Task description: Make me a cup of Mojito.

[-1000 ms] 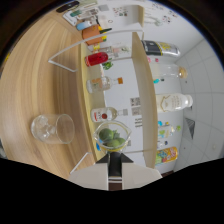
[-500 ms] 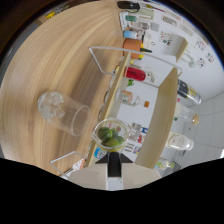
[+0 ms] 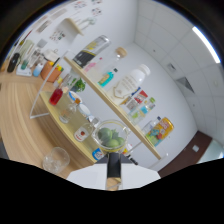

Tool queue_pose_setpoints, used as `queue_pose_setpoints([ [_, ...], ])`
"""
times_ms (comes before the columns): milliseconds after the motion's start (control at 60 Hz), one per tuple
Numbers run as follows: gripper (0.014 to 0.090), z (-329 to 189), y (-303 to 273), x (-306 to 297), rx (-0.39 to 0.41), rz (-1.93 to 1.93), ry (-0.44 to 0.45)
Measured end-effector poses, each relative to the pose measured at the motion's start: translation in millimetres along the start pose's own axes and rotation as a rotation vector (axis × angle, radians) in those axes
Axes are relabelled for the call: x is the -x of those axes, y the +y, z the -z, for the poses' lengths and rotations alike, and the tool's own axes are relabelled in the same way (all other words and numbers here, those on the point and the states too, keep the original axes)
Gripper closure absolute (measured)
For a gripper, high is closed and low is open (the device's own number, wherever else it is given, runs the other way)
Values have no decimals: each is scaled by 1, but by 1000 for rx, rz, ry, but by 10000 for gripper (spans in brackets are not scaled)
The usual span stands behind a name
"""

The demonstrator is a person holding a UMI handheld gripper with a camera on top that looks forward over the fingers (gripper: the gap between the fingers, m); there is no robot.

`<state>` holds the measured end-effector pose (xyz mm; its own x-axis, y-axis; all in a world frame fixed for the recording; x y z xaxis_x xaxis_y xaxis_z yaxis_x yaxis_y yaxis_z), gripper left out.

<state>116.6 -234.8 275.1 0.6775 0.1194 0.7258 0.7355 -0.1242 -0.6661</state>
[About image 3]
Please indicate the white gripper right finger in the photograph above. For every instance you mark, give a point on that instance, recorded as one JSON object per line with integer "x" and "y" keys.
{"x": 136, "y": 175}

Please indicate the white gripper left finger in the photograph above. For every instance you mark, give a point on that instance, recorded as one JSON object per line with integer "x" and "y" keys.
{"x": 90, "y": 175}

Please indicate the clear rum bottle red label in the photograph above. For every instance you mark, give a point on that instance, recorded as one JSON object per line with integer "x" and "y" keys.
{"x": 83, "y": 131}

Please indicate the glass jar of limes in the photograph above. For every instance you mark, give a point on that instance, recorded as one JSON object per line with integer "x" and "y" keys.
{"x": 111, "y": 135}

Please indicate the silver black soda water can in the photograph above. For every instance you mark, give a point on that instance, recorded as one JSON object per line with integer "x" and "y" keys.
{"x": 90, "y": 51}

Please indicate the clear glass tumbler with ice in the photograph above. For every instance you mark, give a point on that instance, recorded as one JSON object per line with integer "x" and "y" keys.
{"x": 56, "y": 160}

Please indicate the yellow orange printed can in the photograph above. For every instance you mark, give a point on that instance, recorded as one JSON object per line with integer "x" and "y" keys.
{"x": 160, "y": 131}

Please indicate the small clear bottle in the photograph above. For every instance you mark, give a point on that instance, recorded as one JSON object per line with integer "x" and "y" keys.
{"x": 150, "y": 126}

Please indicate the brown door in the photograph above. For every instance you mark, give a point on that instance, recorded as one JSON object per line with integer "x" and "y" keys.
{"x": 186, "y": 153}

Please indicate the clear bottle green cap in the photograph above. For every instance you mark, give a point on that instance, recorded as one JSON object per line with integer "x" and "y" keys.
{"x": 142, "y": 110}

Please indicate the clear bottle brown cap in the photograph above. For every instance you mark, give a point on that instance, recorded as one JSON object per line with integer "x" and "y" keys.
{"x": 67, "y": 111}

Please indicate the small red white box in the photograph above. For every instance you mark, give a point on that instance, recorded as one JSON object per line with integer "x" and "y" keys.
{"x": 136, "y": 98}

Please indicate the white bowl blue rim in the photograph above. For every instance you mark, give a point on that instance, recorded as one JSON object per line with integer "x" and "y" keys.
{"x": 75, "y": 97}

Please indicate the red liquid bottle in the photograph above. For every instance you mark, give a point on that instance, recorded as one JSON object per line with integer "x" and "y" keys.
{"x": 55, "y": 97}

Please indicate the green potted plant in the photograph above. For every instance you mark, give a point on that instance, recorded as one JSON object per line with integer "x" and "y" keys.
{"x": 79, "y": 85}

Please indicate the large white bottle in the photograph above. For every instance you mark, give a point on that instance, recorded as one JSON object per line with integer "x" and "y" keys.
{"x": 128, "y": 83}

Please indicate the small teal bottle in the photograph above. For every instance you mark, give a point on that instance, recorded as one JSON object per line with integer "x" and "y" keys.
{"x": 107, "y": 78}

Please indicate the small pink bottle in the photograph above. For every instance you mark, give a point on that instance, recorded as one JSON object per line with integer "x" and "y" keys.
{"x": 91, "y": 65}

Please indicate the orange pot with utensils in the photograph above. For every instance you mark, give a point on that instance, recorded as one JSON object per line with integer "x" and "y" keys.
{"x": 48, "y": 71}

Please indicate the tall glass bottle cork lid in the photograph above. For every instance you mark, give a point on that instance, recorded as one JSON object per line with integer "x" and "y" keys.
{"x": 111, "y": 61}

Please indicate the white bottle blue base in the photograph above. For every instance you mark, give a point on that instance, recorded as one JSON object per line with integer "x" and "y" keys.
{"x": 38, "y": 70}

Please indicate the white frame wooden shelf rack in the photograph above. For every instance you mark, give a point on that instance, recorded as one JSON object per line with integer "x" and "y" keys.
{"x": 100, "y": 95}

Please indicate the wooden wall shelf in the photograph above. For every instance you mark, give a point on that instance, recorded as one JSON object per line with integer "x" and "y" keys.
{"x": 73, "y": 26}

